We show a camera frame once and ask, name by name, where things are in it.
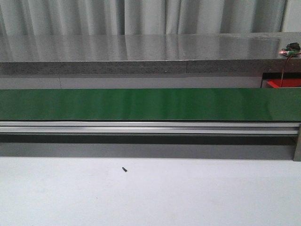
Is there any green conveyor belt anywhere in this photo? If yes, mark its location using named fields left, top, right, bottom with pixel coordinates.
left=0, top=88, right=301, bottom=121

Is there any grey stone counter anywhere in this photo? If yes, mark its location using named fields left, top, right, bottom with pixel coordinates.
left=0, top=32, right=301, bottom=75

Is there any red plastic tray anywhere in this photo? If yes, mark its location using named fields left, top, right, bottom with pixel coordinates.
left=267, top=79, right=301, bottom=88

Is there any circuit board with red LED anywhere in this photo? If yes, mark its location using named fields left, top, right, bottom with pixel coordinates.
left=279, top=42, right=301, bottom=57

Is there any grey curtain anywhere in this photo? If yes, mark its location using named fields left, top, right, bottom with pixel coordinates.
left=0, top=0, right=287, bottom=35

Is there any aluminium conveyor frame rail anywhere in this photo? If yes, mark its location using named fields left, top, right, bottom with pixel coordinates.
left=0, top=121, right=301, bottom=161

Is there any red and black wire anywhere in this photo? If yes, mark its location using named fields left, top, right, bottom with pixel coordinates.
left=280, top=55, right=293, bottom=88

